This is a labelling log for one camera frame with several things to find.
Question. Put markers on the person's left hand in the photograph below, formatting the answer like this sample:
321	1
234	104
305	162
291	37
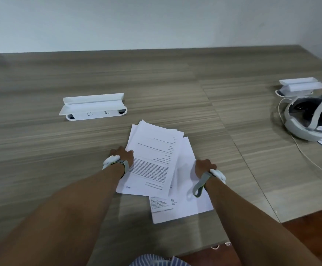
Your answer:
123	155

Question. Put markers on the person's right hand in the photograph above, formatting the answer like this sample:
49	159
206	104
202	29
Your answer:
203	166

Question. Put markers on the person's left fingers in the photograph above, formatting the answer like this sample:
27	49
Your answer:
119	150

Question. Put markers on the person's right fingers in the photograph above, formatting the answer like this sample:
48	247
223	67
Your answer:
203	162

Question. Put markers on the densely printed paper sheet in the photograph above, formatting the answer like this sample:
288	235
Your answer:
152	160

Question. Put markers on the paper sheet with small table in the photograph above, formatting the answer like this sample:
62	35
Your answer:
185	196

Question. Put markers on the person's right forearm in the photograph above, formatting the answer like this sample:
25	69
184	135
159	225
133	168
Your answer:
249	227

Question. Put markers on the person's left forearm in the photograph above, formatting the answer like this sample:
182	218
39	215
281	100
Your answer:
66	216

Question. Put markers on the plain white paper sheet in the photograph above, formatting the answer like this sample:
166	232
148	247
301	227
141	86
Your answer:
131	135

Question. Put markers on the white desk power socket box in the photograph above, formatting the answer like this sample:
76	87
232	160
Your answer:
93	108
302	85

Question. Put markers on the blue striped clothing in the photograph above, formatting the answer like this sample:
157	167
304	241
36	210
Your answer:
155	260

